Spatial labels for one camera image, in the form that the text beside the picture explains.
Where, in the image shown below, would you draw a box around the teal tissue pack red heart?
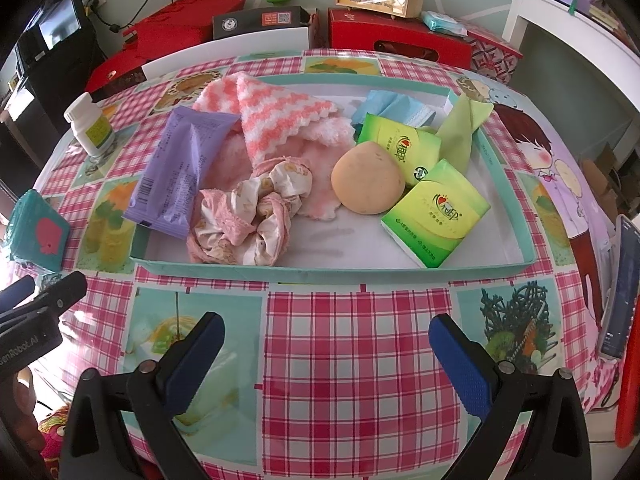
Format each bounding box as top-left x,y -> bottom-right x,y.
1,189 -> 71,273

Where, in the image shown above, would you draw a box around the colourful floral cloth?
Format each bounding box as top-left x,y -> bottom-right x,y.
37,402 -> 71,461

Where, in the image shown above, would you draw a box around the beige sponge puff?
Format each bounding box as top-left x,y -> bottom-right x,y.
331,141 -> 407,216

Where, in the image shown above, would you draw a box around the white tray with teal rim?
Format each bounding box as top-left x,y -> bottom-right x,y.
129,72 -> 542,285

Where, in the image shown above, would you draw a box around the green tissue pack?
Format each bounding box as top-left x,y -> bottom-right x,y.
356,112 -> 442,188
380,158 -> 492,269

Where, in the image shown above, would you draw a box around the white chair back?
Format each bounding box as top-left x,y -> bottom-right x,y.
142,26 -> 311,81

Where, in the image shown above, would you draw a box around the books and stationery pile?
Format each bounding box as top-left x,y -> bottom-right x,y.
565,0 -> 636,36

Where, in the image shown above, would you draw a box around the blue wet wipes pack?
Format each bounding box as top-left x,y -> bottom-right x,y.
421,11 -> 468,37

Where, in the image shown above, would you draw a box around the person's left hand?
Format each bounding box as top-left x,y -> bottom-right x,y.
10,367 -> 38,418

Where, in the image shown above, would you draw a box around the small black monitor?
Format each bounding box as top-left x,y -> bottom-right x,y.
15,0 -> 93,61

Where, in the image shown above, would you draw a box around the white pill bottle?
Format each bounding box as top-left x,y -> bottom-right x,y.
64,92 -> 116,157

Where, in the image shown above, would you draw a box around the printed plaid tablecloth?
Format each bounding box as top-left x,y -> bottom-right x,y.
30,49 -> 626,480

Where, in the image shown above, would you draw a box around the cardboard boxes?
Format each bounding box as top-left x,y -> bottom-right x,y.
580,142 -> 640,221

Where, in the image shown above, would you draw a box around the black cardboard box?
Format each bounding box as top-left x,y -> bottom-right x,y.
212,6 -> 311,40

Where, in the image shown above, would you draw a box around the light green cloth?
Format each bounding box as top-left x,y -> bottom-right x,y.
437,92 -> 495,170

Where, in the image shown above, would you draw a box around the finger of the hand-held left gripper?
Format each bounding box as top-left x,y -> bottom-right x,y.
0,271 -> 88,336
0,277 -> 37,313

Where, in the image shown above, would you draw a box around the purple plastic packet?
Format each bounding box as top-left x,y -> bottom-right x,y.
122,106 -> 241,239

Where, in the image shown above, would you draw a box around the pink zigzag towel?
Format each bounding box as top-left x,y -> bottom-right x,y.
191,71 -> 356,222

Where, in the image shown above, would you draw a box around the red box with handle cutout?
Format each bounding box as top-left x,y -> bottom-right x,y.
327,7 -> 473,68

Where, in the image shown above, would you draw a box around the red plastic object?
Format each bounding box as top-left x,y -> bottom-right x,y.
615,345 -> 640,448

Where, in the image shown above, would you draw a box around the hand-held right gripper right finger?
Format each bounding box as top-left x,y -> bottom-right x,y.
428,313 -> 593,480

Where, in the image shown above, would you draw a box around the white desk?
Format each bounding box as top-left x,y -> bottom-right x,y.
501,0 -> 640,126

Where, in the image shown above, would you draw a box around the smartphone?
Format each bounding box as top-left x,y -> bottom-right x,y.
597,213 -> 640,361

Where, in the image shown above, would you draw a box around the blue face mask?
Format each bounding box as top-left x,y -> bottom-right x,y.
350,90 -> 437,128

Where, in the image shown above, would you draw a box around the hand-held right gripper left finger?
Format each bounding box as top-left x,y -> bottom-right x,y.
60,311 -> 226,480

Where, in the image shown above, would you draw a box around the pink floral scrunchie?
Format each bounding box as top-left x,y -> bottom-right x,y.
186,155 -> 315,267

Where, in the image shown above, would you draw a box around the red patterned tin box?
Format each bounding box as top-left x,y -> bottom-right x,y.
462,27 -> 523,86

